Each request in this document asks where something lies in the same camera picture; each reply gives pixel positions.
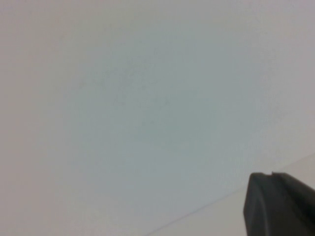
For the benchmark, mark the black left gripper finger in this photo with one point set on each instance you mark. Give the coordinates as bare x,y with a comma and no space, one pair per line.
278,209

